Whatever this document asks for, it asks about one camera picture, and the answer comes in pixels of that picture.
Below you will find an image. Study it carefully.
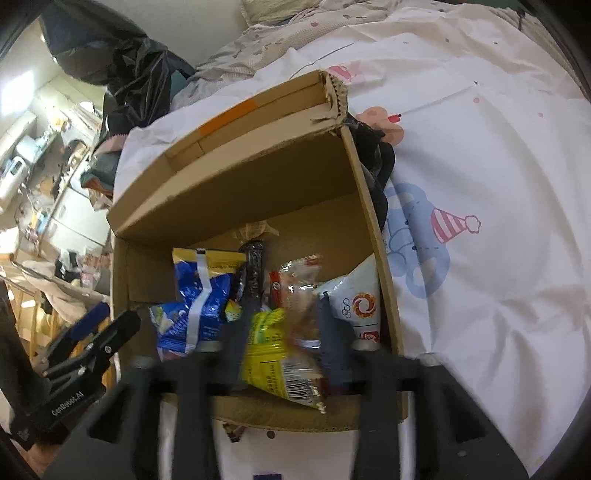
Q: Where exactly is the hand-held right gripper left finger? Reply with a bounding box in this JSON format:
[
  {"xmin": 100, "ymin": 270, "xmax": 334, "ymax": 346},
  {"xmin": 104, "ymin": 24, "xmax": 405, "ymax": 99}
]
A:
[{"xmin": 44, "ymin": 295, "xmax": 257, "ymax": 480}]

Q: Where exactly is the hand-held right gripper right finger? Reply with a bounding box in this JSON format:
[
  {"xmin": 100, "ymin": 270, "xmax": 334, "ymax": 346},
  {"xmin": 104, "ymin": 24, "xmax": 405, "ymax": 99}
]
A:
[{"xmin": 318, "ymin": 295, "xmax": 529, "ymax": 480}]

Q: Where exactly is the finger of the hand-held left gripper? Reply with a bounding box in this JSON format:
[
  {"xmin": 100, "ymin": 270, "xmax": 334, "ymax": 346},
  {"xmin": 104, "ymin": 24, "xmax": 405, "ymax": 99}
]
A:
[
  {"xmin": 44, "ymin": 310, "xmax": 141, "ymax": 381},
  {"xmin": 46, "ymin": 302, "xmax": 112, "ymax": 361}
]

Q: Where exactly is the yellow snack packet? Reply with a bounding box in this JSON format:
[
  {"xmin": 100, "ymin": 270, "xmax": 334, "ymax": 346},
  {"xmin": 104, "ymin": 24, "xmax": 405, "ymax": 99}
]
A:
[{"xmin": 240, "ymin": 307, "xmax": 328, "ymax": 414}]

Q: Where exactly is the dark blue snack packet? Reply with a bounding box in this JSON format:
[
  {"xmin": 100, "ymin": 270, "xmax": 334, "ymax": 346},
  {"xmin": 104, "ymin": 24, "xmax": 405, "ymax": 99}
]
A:
[{"xmin": 172, "ymin": 247, "xmax": 247, "ymax": 354}]

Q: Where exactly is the clear bread packet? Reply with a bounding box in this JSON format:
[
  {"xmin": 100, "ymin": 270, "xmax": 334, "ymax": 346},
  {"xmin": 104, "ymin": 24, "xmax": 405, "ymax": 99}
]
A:
[{"xmin": 277, "ymin": 255, "xmax": 326, "ymax": 370}]

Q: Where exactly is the dark brown clear snack packet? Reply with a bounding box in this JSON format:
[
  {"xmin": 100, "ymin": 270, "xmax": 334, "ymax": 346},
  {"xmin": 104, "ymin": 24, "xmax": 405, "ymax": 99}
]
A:
[{"xmin": 231, "ymin": 222, "xmax": 280, "ymax": 315}]

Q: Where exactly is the brown cardboard box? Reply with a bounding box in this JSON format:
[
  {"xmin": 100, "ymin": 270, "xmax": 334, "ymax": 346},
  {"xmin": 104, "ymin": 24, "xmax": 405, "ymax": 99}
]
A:
[{"xmin": 106, "ymin": 69, "xmax": 409, "ymax": 432}]

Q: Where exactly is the beige cloth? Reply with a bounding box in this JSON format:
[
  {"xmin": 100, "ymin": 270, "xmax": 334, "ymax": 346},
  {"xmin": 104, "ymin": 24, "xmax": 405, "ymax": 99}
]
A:
[{"xmin": 21, "ymin": 261, "xmax": 100, "ymax": 319}]

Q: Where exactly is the blue white snack packet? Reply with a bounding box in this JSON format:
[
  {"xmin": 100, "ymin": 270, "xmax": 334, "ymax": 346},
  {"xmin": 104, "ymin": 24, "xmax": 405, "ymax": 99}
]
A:
[{"xmin": 148, "ymin": 302, "xmax": 195, "ymax": 363}]

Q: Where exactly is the wooden rack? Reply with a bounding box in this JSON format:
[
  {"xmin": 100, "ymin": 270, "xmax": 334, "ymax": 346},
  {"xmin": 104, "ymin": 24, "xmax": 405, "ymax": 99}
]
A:
[{"xmin": 0, "ymin": 258, "xmax": 61, "ymax": 361}]

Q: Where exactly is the white cabinet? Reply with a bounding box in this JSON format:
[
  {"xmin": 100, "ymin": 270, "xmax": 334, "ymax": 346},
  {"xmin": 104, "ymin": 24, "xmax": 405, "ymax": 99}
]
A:
[{"xmin": 46, "ymin": 185, "xmax": 112, "ymax": 259}]

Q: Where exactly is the teal orange cloth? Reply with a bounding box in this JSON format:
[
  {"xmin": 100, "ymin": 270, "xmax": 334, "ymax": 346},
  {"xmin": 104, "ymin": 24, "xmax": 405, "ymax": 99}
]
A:
[{"xmin": 81, "ymin": 138, "xmax": 121, "ymax": 208}]

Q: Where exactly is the white printed bed sheet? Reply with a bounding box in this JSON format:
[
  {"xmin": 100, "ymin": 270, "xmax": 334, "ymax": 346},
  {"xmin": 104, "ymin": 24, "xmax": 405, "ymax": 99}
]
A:
[{"xmin": 113, "ymin": 0, "xmax": 591, "ymax": 480}]

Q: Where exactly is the white kitchen appliance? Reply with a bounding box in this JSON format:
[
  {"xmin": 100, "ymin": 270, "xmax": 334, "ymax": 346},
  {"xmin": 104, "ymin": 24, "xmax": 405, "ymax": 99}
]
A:
[{"xmin": 0, "ymin": 156, "xmax": 26, "ymax": 195}]

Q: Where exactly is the black cloth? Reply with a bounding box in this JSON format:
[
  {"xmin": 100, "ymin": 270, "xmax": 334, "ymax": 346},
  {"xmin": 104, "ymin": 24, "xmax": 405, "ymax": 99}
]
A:
[{"xmin": 344, "ymin": 113, "xmax": 398, "ymax": 232}]

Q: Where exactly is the black plastic bag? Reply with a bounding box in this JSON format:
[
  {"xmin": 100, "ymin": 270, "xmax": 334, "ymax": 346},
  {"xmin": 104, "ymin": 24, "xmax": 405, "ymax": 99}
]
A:
[{"xmin": 39, "ymin": 14, "xmax": 197, "ymax": 139}]

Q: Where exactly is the floral quilt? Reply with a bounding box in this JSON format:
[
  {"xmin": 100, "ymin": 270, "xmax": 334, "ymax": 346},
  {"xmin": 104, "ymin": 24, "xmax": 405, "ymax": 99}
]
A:
[{"xmin": 171, "ymin": 0, "xmax": 407, "ymax": 112}]

